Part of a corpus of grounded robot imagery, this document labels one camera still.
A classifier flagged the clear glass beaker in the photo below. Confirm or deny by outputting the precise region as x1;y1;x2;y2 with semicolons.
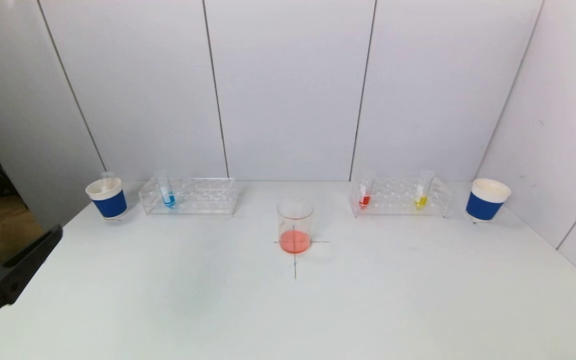
276;197;315;255

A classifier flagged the red pigment test tube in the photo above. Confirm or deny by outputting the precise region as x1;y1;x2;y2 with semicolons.
358;171;376;209

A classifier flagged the clear acrylic test tube rack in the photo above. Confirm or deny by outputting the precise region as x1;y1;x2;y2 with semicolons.
138;176;239;217
349;176;454;218

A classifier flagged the blue pigment test tube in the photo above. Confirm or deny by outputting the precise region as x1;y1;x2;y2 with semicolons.
154;169;177;210

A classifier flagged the yellow pigment test tube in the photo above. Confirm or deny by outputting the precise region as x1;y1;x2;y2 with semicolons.
414;169;436;210

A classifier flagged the blue white paper cup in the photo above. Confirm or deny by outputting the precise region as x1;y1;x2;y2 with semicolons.
466;178;513;223
85;176;128;221

